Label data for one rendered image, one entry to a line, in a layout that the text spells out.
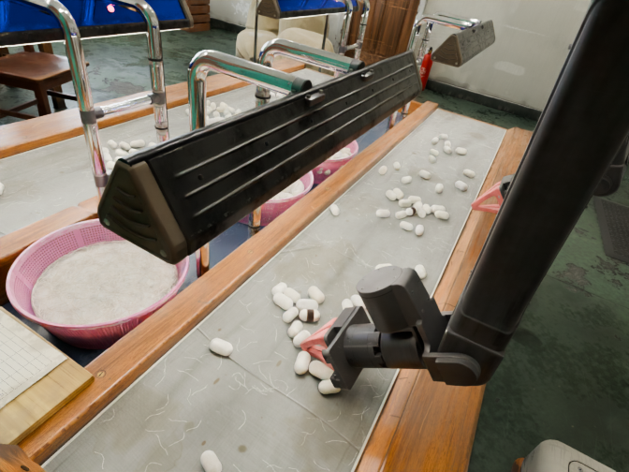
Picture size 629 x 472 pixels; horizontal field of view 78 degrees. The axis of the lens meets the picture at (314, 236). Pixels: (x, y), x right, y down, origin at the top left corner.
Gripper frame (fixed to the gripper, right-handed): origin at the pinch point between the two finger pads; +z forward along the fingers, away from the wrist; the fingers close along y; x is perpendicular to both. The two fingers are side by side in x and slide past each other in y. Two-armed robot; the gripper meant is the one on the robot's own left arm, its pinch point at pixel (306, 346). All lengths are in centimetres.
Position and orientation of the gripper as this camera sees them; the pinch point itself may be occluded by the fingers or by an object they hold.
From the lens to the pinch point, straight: 61.0
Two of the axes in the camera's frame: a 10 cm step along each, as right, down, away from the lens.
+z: -7.5, 1.9, 6.3
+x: 4.3, 8.7, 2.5
